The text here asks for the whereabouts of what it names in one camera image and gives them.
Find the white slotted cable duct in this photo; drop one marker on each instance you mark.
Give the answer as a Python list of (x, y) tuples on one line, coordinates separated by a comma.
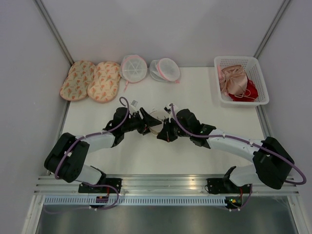
[(137, 200)]

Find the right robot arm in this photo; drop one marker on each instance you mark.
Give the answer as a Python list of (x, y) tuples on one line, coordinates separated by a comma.
[(270, 162)]

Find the right aluminium corner post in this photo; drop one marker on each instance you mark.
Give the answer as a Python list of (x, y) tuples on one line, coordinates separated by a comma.
[(273, 26)]

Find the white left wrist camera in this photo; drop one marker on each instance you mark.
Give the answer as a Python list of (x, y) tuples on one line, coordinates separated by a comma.
[(133, 105)]

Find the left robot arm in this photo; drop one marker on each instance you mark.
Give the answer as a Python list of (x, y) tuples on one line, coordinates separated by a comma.
[(67, 158)]

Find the floral bra pad left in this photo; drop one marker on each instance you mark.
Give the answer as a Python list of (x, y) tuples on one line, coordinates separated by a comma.
[(75, 86)]

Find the left aluminium corner post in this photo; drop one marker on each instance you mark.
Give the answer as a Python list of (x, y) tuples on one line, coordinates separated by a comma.
[(53, 29)]

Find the pink trimmed mesh bag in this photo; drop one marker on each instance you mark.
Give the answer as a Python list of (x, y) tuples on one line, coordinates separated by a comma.
[(164, 70), (133, 69)]

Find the floral bra pad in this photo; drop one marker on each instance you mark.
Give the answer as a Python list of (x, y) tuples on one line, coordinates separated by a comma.
[(105, 85), (75, 86)]

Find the red bra in basket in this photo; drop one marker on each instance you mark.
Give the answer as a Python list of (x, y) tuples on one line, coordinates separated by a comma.
[(250, 95)]

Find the aluminium corner post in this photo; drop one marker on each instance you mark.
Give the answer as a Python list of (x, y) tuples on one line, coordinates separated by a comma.
[(273, 26), (53, 29)]

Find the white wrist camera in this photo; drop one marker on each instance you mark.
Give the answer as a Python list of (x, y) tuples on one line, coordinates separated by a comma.
[(168, 107), (133, 105)]

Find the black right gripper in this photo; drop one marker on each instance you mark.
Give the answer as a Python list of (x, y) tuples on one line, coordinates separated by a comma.
[(165, 134)]

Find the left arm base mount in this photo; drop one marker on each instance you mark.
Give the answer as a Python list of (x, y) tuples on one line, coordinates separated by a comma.
[(110, 185)]

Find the floral bra pad right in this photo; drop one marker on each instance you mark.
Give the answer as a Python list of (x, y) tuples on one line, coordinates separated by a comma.
[(105, 85)]

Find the pink trimmed mesh bag right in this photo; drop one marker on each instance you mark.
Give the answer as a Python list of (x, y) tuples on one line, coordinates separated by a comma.
[(164, 70)]

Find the pink satin bra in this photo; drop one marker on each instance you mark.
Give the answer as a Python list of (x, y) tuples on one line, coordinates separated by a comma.
[(232, 79)]

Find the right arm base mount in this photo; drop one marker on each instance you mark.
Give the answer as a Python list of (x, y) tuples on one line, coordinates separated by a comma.
[(217, 186)]

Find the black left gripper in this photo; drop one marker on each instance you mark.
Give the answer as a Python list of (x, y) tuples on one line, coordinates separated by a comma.
[(149, 121)]

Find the cream mesh laundry bag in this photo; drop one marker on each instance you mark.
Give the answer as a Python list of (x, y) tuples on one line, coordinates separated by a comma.
[(157, 125)]

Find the pink trimmed mesh bag left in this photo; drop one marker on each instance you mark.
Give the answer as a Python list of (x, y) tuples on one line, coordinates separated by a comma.
[(133, 69)]

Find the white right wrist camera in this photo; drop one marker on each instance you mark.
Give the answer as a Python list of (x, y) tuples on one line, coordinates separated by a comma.
[(168, 107)]

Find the white plastic basket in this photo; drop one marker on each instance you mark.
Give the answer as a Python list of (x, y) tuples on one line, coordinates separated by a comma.
[(252, 68)]

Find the aluminium front rail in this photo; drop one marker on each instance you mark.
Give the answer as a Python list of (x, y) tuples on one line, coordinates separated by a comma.
[(133, 185)]

